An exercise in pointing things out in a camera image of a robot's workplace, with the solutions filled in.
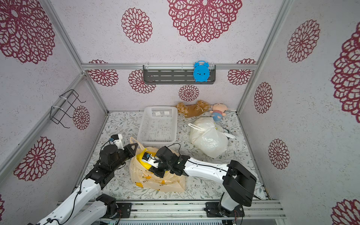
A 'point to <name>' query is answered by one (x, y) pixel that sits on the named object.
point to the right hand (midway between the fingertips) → (149, 166)
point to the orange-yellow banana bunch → (146, 164)
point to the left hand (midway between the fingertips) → (138, 144)
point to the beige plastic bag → (148, 179)
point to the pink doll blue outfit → (218, 111)
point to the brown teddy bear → (192, 110)
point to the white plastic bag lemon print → (208, 138)
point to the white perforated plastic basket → (158, 125)
